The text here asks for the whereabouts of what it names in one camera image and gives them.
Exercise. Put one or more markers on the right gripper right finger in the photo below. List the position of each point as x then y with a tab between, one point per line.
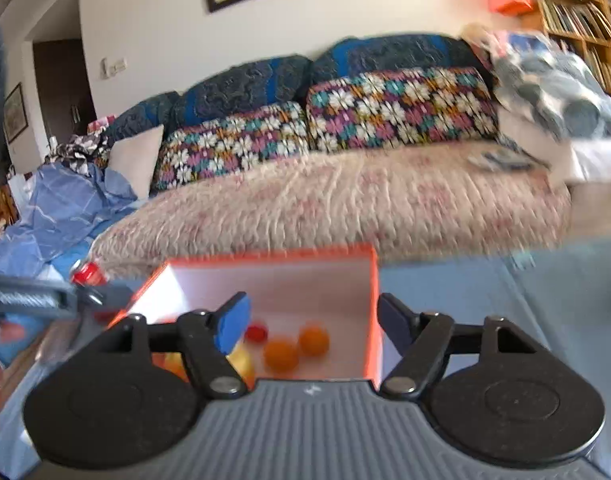
422	339

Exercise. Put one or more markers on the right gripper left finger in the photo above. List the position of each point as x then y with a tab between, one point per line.
206	340

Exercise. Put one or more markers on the yellow pear back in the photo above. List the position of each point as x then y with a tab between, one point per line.
241	360

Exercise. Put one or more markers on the large orange back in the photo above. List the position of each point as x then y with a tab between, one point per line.
171	362

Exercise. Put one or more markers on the red cherry tomato back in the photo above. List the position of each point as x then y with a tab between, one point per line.
256	333

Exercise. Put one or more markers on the small tangerine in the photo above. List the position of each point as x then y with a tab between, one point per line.
281	355
314	341

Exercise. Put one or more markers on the red soda can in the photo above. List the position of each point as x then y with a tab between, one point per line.
85	272

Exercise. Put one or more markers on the orange cardboard box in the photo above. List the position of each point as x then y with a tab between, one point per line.
336	288

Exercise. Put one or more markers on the blue striped sheet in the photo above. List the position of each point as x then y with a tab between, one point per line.
65	213

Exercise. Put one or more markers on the pink quilted sofa cover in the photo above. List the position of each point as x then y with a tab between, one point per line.
410	204

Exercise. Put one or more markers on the blue patterned tablecloth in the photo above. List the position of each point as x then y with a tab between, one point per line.
504	407

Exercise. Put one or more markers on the small framed picture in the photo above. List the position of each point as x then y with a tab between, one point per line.
15	118

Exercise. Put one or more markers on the white pillow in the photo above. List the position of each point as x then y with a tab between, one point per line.
135	159

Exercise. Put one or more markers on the floral cushion left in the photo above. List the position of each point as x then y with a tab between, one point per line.
230	145

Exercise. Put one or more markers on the floral cushion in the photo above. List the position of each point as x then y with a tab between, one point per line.
394	108
230	145

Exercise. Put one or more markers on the floral cushion right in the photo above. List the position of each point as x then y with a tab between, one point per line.
394	108

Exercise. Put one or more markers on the dark blue sofa backrest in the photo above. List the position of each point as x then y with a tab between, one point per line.
252	85

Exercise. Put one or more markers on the grey dotted white blanket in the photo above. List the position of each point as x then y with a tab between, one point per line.
551	107

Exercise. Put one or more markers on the wall light switch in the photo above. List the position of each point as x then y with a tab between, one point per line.
111	69

